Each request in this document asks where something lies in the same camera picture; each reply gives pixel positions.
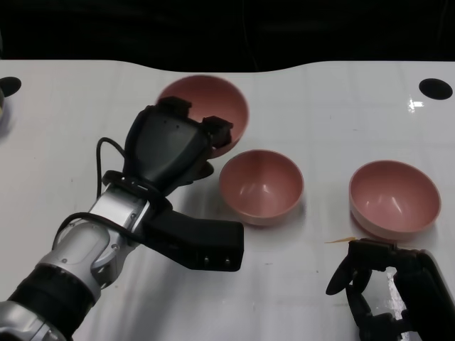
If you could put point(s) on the thin yellow wooden sliver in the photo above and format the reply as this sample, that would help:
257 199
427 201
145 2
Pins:
341 240

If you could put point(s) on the pink plastic bowl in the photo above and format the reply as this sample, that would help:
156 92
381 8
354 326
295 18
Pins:
394 199
261 188
213 96

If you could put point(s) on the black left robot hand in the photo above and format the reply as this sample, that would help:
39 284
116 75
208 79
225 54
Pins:
167 149

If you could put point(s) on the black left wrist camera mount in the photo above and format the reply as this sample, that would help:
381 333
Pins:
199 241

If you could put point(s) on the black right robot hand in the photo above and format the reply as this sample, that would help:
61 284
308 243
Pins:
423 291

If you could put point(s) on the metal dish with beige content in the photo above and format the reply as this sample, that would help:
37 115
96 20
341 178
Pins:
1 103

